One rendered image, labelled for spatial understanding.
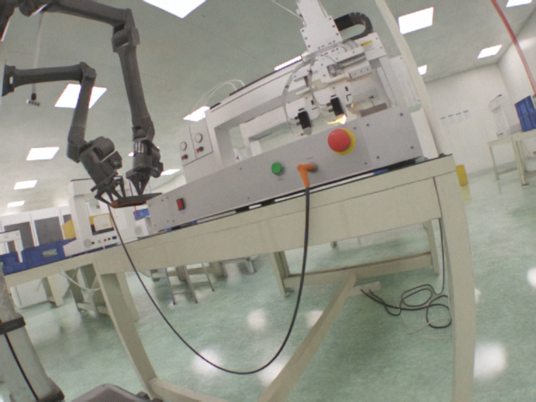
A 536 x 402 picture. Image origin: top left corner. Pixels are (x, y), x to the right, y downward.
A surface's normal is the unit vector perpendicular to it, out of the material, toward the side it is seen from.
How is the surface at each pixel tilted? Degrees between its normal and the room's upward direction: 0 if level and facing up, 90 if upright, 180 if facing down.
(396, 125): 90
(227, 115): 90
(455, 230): 90
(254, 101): 90
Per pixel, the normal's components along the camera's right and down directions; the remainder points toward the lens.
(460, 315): -0.48, 0.12
